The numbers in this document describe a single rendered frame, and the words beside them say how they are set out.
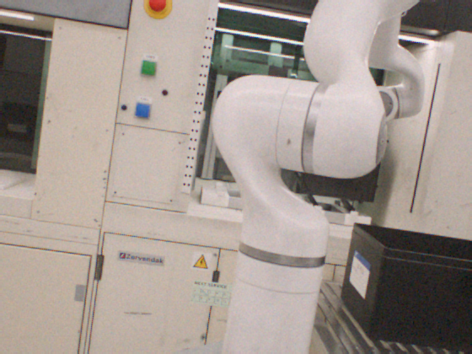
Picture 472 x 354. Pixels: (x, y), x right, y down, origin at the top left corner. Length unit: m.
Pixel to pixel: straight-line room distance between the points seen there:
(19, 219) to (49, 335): 0.29
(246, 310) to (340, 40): 0.39
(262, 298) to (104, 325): 0.86
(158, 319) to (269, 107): 0.92
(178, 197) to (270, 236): 0.77
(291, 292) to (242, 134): 0.21
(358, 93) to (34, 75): 1.38
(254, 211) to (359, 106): 0.19
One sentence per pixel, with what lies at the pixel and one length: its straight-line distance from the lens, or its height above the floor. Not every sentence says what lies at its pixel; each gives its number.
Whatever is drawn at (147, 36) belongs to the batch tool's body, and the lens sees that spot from 1.57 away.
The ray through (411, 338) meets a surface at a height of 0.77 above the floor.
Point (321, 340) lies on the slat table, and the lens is 1.16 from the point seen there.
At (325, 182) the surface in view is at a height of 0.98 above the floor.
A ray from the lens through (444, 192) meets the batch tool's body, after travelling 1.62.
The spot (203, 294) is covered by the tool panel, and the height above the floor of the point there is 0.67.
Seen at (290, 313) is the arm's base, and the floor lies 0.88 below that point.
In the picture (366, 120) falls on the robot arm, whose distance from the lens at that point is 0.81.
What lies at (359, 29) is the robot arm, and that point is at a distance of 0.96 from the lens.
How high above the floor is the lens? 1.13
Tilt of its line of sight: 7 degrees down
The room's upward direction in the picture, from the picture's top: 9 degrees clockwise
